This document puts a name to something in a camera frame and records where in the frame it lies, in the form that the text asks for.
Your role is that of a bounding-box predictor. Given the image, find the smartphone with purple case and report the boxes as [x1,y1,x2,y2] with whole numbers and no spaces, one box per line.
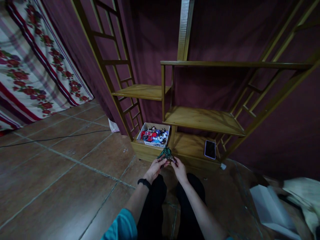
[204,140,216,160]

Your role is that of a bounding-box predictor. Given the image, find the person's left hand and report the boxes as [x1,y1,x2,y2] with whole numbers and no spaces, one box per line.
[143,157,170,184]

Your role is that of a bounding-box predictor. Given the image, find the dark red backdrop cloth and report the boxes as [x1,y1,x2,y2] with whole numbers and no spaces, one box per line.
[41,0,320,180]

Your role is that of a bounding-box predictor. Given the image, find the green and black toy figure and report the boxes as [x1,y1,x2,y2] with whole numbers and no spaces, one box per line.
[156,147,178,168]

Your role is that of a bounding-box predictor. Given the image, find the white box of small figures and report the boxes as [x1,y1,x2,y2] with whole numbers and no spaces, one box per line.
[136,122,171,147]

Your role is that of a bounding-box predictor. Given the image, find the person's legs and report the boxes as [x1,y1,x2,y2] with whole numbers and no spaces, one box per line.
[136,172,208,240]

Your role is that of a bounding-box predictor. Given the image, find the floral striped curtain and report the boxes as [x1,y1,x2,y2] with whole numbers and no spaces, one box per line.
[0,0,94,134]

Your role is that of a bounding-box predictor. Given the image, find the person's right hand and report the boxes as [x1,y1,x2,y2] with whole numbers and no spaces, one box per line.
[170,157,188,184]

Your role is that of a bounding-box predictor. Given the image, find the white open cardboard box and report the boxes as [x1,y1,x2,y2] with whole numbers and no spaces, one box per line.
[249,184,303,240]

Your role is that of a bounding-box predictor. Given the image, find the wooden display shelf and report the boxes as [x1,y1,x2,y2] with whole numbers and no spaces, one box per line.
[71,0,320,171]

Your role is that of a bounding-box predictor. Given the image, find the cream cloth bag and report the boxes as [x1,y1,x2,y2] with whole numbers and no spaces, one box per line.
[282,177,320,240]

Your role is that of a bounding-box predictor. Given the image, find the black cable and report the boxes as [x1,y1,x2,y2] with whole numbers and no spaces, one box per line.
[0,129,112,148]

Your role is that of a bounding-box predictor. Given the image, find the person's left fingers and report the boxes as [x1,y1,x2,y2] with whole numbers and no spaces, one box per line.
[157,160,170,173]

